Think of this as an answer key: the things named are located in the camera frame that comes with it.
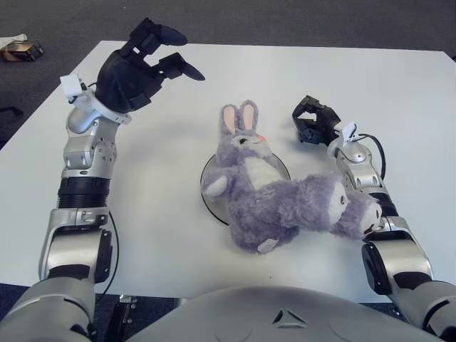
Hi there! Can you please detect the metal table leg bracket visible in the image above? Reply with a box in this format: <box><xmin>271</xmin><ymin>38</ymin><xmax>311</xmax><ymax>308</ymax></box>
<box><xmin>106</xmin><ymin>294</ymin><xmax>140</xmax><ymax>339</ymax></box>

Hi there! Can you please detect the white paper on floor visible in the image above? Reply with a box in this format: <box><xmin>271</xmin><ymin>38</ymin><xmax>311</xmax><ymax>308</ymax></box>
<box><xmin>0</xmin><ymin>32</ymin><xmax>29</xmax><ymax>51</ymax></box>

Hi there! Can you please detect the white plate with black rim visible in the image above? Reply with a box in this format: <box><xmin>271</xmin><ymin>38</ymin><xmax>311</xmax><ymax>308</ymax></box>
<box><xmin>199</xmin><ymin>152</ymin><xmax>291</xmax><ymax>226</ymax></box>

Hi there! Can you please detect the purple plush bunny doll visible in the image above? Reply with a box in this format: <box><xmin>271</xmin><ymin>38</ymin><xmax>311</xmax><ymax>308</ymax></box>
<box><xmin>201</xmin><ymin>99</ymin><xmax>384</xmax><ymax>255</ymax></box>

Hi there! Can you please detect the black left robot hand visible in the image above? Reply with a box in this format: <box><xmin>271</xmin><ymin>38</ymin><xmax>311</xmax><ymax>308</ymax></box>
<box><xmin>95</xmin><ymin>17</ymin><xmax>207</xmax><ymax>119</ymax></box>

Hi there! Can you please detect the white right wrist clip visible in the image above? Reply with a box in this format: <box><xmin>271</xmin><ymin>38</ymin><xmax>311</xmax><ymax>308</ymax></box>
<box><xmin>341</xmin><ymin>120</ymin><xmax>359</xmax><ymax>145</ymax></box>

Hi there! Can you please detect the dark box on floor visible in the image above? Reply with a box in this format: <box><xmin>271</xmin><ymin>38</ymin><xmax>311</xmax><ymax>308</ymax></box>
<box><xmin>0</xmin><ymin>40</ymin><xmax>46</xmax><ymax>63</ymax></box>

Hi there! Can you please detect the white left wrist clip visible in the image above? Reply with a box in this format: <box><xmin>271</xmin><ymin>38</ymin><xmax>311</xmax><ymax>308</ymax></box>
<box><xmin>59</xmin><ymin>73</ymin><xmax>85</xmax><ymax>103</ymax></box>

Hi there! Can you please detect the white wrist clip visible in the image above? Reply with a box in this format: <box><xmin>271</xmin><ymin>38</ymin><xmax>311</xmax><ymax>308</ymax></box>
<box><xmin>341</xmin><ymin>120</ymin><xmax>359</xmax><ymax>145</ymax></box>
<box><xmin>59</xmin><ymin>73</ymin><xmax>85</xmax><ymax>103</ymax></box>

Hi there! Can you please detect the silver robot torso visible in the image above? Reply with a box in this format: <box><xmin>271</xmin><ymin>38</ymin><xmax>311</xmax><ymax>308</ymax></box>
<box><xmin>124</xmin><ymin>284</ymin><xmax>442</xmax><ymax>342</ymax></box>

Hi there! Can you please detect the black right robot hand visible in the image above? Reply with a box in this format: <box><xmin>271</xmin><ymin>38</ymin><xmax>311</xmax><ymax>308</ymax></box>
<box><xmin>291</xmin><ymin>95</ymin><xmax>345</xmax><ymax>145</ymax></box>

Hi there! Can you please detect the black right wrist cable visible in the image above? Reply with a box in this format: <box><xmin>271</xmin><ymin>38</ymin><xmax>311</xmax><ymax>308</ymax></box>
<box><xmin>357</xmin><ymin>133</ymin><xmax>388</xmax><ymax>183</ymax></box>

